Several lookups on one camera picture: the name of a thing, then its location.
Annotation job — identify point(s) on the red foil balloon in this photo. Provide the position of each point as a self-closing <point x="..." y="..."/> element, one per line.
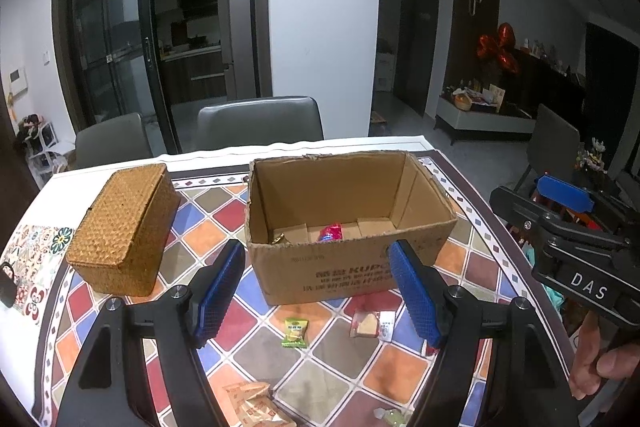
<point x="500" y="49"/>

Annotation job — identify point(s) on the woven wicker lidded box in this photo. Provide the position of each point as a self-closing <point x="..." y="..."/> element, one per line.
<point x="125" y="227"/>

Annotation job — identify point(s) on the sliding glass door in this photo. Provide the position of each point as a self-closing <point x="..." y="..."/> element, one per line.
<point x="110" y="32"/>

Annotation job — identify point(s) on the dark low cabinet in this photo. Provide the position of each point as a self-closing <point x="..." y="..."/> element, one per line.
<point x="545" y="87"/>

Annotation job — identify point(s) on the silver fridge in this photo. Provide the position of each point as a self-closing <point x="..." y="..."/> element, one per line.
<point x="232" y="7"/>

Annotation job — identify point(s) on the floral patterned mat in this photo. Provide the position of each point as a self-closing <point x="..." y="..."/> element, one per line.
<point x="40" y="257"/>

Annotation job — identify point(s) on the kitchen counter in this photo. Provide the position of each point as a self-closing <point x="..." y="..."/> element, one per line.
<point x="192" y="77"/>

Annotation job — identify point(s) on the grey dining chair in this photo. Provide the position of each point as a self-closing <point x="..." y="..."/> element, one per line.
<point x="112" y="142"/>
<point x="260" y="124"/>
<point x="550" y="142"/>

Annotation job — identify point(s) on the dark tall wall cabinet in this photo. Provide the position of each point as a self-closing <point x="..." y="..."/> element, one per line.
<point x="475" y="32"/>

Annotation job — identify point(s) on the white side cabinet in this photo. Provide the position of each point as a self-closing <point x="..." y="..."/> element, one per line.
<point x="480" y="122"/>

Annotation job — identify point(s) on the teal cloth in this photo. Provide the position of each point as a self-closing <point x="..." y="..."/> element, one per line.
<point x="552" y="299"/>

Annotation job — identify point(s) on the beige card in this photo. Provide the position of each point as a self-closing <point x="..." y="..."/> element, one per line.
<point x="496" y="97"/>

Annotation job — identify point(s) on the pink snack packet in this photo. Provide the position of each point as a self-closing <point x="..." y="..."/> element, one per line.
<point x="331" y="232"/>

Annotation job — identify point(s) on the black mug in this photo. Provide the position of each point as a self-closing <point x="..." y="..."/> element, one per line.
<point x="7" y="287"/>

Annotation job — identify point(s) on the dark snack bar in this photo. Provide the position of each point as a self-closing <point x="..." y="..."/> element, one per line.
<point x="280" y="237"/>

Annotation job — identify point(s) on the small basket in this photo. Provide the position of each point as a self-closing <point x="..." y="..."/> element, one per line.
<point x="461" y="101"/>

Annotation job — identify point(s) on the flower bouquet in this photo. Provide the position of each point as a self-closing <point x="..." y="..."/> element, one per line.
<point x="592" y="157"/>

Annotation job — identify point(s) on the small pale green candy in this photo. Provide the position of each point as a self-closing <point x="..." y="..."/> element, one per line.
<point x="392" y="418"/>

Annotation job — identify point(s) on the green candy packet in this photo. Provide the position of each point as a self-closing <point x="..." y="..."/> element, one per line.
<point x="295" y="333"/>

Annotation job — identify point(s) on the tan biscuit packet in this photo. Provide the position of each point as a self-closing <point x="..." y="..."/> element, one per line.
<point x="370" y="324"/>

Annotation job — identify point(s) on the orange biscuit packet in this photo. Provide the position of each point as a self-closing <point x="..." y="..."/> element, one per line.
<point x="252" y="407"/>

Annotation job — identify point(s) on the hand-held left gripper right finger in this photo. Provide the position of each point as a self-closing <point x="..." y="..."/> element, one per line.
<point x="415" y="297"/>

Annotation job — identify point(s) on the dark interior door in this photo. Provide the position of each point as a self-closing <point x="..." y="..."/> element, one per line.
<point x="417" y="32"/>

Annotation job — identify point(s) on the white storage shelf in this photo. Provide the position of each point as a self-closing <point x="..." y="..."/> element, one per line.
<point x="42" y="152"/>

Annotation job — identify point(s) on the person's right hand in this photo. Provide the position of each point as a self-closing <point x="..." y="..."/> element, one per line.
<point x="585" y="372"/>

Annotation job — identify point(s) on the brown cardboard box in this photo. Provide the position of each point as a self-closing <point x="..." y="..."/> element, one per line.
<point x="300" y="272"/>

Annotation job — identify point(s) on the wall intercom panel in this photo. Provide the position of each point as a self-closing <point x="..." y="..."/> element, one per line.
<point x="17" y="82"/>

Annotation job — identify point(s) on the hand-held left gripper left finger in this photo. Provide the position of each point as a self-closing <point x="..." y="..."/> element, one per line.
<point x="220" y="292"/>

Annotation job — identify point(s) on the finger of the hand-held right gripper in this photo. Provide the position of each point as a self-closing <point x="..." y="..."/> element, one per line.
<point x="565" y="194"/>
<point x="520" y="207"/>

